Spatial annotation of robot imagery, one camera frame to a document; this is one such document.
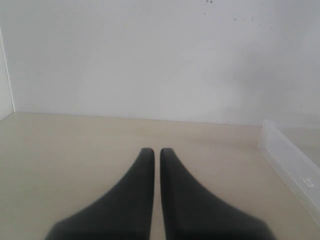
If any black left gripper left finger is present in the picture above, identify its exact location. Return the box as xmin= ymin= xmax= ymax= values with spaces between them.
xmin=46 ymin=148 xmax=155 ymax=240

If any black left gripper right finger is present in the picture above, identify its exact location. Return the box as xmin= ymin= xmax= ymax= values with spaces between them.
xmin=160 ymin=148 xmax=275 ymax=240

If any clear plastic container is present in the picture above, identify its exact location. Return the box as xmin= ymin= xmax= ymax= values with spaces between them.
xmin=258 ymin=120 xmax=320 ymax=224

